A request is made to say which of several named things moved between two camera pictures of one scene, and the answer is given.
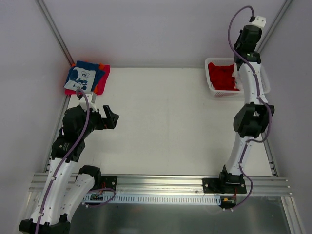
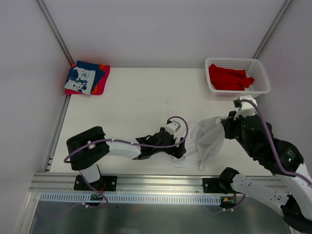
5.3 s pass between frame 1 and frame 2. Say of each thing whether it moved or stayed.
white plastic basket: stayed
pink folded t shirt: stayed
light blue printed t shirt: stayed
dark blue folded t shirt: stayed
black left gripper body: moved
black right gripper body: moved
